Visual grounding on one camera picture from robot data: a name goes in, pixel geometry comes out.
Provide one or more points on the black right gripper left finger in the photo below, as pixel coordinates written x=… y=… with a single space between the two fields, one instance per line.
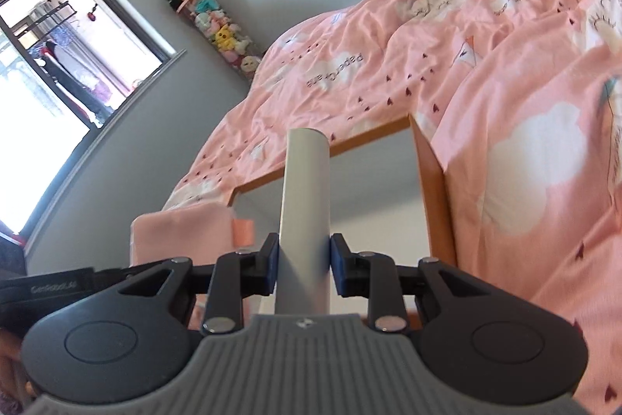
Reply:
x=136 y=336

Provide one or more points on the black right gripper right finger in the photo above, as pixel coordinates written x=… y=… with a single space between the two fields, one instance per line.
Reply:
x=476 y=338

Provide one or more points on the pink fabric pouch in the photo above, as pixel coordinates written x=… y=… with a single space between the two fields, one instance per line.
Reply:
x=201 y=232

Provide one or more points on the orange cardboard storage box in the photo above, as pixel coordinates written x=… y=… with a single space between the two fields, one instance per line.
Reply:
x=388 y=194

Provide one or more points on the pink patterned duvet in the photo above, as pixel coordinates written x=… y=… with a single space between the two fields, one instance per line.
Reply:
x=520 y=101

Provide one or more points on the tube of plush toys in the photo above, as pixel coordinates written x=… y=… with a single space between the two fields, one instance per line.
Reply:
x=222 y=32

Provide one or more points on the window with dark frame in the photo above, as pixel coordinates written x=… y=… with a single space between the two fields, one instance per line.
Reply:
x=69 y=69

